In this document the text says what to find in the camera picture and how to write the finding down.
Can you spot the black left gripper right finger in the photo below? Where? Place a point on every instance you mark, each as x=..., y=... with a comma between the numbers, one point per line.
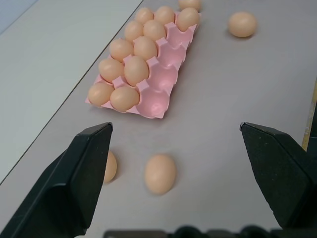
x=280, y=178

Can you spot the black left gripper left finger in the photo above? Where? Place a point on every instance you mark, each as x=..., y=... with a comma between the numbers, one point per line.
x=64, y=188

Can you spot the pink plastic egg tray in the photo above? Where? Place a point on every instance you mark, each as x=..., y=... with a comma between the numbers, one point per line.
x=162, y=81

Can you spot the beige egg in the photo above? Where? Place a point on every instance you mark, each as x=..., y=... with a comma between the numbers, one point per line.
x=154, y=29
x=109, y=166
x=99, y=93
x=144, y=14
x=133, y=29
x=164, y=14
x=189, y=4
x=145, y=47
x=136, y=70
x=110, y=69
x=188, y=18
x=124, y=97
x=121, y=49
x=242, y=24
x=160, y=174

